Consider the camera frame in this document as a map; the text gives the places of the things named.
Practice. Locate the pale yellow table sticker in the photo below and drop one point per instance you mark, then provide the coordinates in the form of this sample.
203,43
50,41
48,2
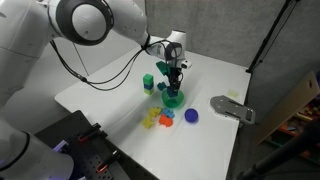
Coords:
233,93

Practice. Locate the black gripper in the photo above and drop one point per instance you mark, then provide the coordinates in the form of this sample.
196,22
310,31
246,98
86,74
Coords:
175,74

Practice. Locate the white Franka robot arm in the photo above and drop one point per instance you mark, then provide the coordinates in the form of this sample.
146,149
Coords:
20,33

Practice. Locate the lime green block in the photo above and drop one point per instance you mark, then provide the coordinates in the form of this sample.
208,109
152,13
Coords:
149,91

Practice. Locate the translucent green bowl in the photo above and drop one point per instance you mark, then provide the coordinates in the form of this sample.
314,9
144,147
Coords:
173,103

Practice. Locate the wooden toy shelf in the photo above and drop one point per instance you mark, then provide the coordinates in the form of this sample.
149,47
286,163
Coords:
290,103

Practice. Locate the black red clamp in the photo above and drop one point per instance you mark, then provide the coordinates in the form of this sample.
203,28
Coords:
89,133
108,161

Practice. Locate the green toy block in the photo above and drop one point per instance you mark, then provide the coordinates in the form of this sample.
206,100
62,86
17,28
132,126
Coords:
148,78

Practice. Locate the light blue toy animal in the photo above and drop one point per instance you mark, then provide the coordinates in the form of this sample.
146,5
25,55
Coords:
168,112

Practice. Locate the black pegboard base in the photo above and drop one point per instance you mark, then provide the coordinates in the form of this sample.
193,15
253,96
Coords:
83,156

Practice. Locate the orange toy animal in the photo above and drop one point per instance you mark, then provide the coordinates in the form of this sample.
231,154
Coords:
165,121

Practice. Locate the large dark blue block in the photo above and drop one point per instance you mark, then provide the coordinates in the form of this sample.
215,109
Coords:
172,94

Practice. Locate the teal toy animal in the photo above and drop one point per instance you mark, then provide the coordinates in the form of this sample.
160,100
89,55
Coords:
161,86

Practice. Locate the black tripod pole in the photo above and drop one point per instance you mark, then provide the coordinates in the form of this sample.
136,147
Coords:
271,35

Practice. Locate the black stand leg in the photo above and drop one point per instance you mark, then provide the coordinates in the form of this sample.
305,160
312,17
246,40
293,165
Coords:
283,151

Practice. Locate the yellow toy turtle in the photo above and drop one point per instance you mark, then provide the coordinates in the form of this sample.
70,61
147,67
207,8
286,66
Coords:
148,122

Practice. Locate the grey metal plate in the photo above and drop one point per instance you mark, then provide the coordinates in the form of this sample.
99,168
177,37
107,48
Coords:
230,106

